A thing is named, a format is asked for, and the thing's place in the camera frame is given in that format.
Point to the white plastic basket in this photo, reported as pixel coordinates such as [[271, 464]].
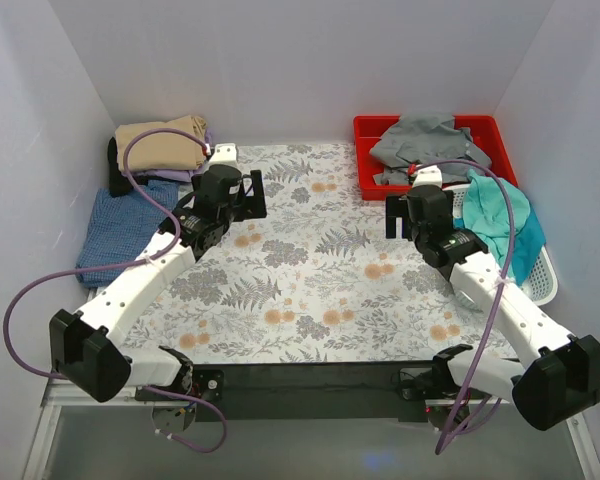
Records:
[[541, 285]]

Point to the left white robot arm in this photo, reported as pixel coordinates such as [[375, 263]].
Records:
[[87, 345]]

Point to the folded black garment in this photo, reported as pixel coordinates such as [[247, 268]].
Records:
[[118, 184]]

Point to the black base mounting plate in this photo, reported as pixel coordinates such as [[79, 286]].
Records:
[[317, 391]]

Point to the floral patterned table mat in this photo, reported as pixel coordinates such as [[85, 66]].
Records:
[[316, 280]]

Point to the aluminium frame rail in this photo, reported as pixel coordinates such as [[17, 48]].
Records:
[[60, 394]]

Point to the folded beige shirt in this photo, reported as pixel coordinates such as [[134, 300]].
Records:
[[124, 134]]

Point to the folded lavender shirt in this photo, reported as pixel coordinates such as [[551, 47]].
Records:
[[175, 174]]

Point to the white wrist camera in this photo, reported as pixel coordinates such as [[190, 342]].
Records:
[[426, 175], [226, 154]]

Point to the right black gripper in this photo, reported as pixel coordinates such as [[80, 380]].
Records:
[[395, 216]]

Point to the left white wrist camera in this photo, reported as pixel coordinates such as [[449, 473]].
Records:
[[226, 154]]

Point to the mint green t shirt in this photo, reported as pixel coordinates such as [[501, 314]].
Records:
[[485, 212]]

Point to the red plastic tray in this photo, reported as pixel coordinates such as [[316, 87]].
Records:
[[368, 129]]

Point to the grey polo shirt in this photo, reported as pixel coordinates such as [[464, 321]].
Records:
[[422, 139]]

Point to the blue checkered shirt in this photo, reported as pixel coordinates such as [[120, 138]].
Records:
[[120, 228]]

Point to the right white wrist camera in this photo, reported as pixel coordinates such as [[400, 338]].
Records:
[[426, 175]]

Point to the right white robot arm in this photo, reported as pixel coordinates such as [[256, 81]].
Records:
[[556, 374]]

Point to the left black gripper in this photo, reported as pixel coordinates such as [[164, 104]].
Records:
[[255, 195]]

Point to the teal blue t shirt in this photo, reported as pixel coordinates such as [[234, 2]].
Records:
[[529, 241]]

